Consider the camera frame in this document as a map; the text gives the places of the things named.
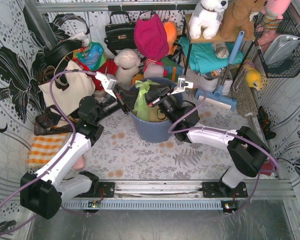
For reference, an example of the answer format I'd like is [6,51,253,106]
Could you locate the purple orange sock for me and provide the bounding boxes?
[260,161,274,176]

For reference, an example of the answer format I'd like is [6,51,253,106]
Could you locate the pink foam roll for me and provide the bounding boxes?
[72,155,85,171]

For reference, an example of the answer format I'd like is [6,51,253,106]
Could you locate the yellow duck plush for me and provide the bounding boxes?
[243,61,262,91]

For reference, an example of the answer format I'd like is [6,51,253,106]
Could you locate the wooden shelf rack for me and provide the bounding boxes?
[182,14,242,75]

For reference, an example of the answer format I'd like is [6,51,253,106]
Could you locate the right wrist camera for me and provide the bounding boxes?
[170,76,194,95]

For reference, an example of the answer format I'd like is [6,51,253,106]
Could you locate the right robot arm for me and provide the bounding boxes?
[145,81,270,197]

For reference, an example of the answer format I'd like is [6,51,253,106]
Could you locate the black wire basket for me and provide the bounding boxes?
[254,12,300,79]

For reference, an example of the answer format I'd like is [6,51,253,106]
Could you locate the white grey dog plush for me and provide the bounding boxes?
[188,0,229,40]

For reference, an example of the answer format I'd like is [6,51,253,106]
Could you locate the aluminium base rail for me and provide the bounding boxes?
[27,178,297,210]

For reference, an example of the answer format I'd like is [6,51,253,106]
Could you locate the cream canvas tote bag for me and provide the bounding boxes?
[39,60,96,116]

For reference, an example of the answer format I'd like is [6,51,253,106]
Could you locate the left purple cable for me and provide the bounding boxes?
[0,69,101,236]

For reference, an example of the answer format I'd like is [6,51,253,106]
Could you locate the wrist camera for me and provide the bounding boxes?
[170,76,194,95]
[95,71,117,99]

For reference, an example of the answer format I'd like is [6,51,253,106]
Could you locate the orange white striped cloth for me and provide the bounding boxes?
[27,133,71,168]

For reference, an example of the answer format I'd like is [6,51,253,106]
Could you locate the teal cloth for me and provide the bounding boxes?
[178,37,244,74]

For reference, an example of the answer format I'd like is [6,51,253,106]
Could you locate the pink plush doll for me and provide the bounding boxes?
[261,0,291,28]

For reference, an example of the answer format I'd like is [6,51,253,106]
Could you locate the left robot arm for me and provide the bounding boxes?
[20,85,138,220]

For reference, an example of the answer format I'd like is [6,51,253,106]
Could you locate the white fluffy plush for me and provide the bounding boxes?
[114,48,141,85]

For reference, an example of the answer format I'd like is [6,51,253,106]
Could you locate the silver pouch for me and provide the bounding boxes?
[263,34,300,65]

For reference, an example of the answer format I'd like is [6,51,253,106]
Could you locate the green trash bag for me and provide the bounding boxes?
[132,79,159,122]

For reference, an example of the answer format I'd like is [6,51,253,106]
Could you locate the black handbag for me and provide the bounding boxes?
[104,11,137,56]

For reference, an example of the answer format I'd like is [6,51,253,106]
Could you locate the orange plush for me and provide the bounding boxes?
[163,21,178,55]

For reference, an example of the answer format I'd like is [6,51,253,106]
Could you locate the white sneaker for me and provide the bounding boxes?
[186,71,233,96]

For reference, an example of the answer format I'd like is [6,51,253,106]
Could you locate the red cloth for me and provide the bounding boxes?
[76,59,118,91]

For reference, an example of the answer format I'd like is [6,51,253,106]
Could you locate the rainbow striped bag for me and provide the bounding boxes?
[131,56,185,87]

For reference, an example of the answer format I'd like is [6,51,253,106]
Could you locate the blue trash bin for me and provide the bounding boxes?
[129,77,183,143]

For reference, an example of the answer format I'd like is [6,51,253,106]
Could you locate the magenta hanging cloth bag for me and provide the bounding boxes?
[133,13,169,60]

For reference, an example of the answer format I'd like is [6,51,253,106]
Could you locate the brown patterned bag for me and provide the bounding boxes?
[34,105,73,136]

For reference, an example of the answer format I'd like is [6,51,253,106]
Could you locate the white round plush pink hands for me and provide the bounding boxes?
[143,58,168,78]

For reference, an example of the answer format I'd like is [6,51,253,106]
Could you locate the brown teddy bear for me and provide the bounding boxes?
[220,0,268,40]

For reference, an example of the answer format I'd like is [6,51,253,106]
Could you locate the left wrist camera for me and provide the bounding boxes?
[95,71,117,99]

